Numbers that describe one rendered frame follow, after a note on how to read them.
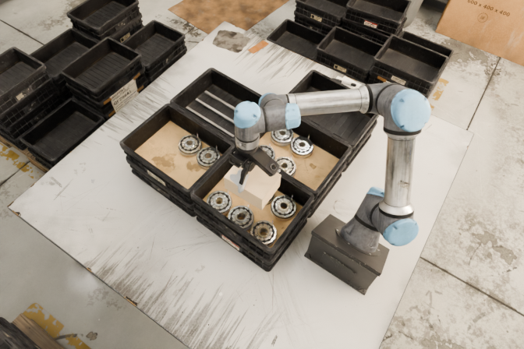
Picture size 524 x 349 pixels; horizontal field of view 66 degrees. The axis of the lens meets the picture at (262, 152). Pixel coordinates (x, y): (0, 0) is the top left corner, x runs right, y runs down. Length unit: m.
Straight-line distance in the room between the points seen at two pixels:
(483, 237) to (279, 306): 1.62
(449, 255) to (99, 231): 1.98
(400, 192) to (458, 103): 2.21
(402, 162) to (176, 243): 0.97
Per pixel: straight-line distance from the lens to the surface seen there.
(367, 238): 1.59
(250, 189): 1.38
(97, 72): 2.82
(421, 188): 2.04
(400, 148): 1.34
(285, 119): 1.18
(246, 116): 1.14
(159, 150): 1.87
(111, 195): 1.95
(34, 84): 2.84
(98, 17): 3.25
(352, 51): 3.09
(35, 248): 2.79
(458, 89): 3.66
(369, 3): 3.37
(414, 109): 1.29
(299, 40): 3.28
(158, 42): 3.11
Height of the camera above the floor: 2.31
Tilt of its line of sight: 54 degrees down
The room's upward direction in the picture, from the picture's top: 3 degrees clockwise
